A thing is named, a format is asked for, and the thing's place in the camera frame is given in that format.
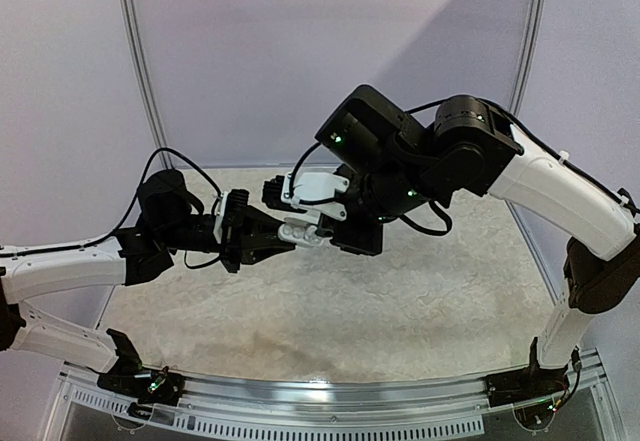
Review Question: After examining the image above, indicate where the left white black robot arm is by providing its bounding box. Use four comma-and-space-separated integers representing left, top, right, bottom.
1, 169, 295, 395

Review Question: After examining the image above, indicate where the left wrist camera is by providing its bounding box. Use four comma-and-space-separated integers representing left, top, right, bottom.
211, 191, 229, 245

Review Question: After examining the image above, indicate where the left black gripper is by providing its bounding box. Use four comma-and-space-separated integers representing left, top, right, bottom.
159, 205, 297, 274

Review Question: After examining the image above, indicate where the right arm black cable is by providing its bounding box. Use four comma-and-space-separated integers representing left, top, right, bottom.
289, 98, 640, 235

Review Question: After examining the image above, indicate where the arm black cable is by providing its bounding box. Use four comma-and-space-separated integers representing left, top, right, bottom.
289, 98, 640, 235
0, 147, 226, 270

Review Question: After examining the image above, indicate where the white slotted cable duct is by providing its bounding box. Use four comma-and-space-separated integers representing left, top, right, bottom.
60, 388, 487, 440

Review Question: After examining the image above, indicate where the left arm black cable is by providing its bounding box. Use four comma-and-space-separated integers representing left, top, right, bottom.
0, 147, 226, 270

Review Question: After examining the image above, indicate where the aluminium front rail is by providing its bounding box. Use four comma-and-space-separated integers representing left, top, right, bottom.
59, 346, 609, 417

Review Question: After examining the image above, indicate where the white oval case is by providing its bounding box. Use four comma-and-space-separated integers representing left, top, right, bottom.
277, 219, 323, 248

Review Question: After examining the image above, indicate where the aluminium frame post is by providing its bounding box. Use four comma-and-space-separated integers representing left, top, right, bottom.
508, 0, 545, 115
120, 0, 169, 148

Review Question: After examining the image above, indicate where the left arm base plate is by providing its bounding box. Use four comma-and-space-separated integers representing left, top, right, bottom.
97, 360, 186, 406

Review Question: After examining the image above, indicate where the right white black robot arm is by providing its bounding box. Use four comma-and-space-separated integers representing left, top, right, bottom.
316, 85, 639, 397

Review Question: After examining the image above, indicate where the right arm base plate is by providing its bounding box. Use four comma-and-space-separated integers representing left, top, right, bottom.
483, 368, 569, 407

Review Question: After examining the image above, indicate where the left aluminium frame post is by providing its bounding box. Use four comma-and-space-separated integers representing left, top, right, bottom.
120, 0, 169, 148

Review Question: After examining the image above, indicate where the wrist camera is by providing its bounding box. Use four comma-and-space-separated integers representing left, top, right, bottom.
211, 191, 229, 245
261, 171, 350, 224

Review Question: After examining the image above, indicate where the right aluminium frame post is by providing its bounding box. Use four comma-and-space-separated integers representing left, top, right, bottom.
508, 0, 545, 115

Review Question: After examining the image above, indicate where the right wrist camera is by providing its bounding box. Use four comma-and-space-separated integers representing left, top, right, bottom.
261, 171, 350, 224

